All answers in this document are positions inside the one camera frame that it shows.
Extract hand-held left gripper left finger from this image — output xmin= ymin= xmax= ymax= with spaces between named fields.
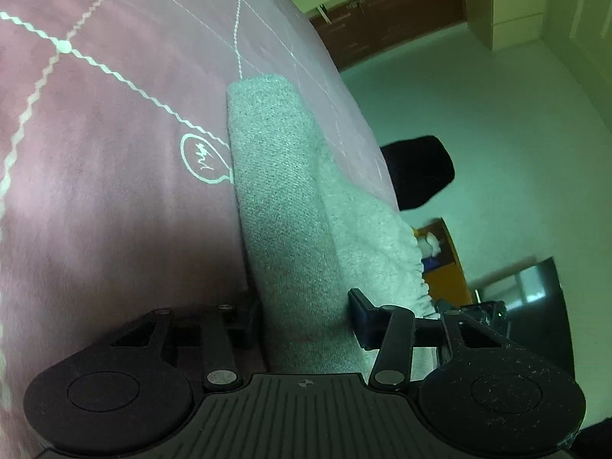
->
xmin=109 ymin=299 xmax=263 ymax=390

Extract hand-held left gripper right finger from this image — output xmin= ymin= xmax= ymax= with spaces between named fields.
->
xmin=347 ymin=288 xmax=514 ymax=390

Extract orange wooden box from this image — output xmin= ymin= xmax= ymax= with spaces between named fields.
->
xmin=413 ymin=217 xmax=474 ymax=308

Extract white soft item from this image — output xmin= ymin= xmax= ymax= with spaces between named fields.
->
xmin=416 ymin=232 xmax=442 ymax=256

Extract black metal object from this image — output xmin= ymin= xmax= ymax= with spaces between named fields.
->
xmin=435 ymin=299 xmax=508 ymax=328

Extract dark cloth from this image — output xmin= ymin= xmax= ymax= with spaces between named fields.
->
xmin=380 ymin=135 xmax=456 ymax=211

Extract dark glass panel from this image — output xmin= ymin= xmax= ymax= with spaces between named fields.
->
xmin=471 ymin=257 xmax=573 ymax=359

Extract pink blanket with white lines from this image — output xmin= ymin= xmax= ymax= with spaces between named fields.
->
xmin=0 ymin=0 xmax=399 ymax=441

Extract brown wooden cabinet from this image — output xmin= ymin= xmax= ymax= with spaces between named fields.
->
xmin=310 ymin=0 xmax=468 ymax=72

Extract cream wardrobe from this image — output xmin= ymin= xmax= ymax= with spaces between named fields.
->
xmin=461 ymin=0 xmax=558 ymax=52

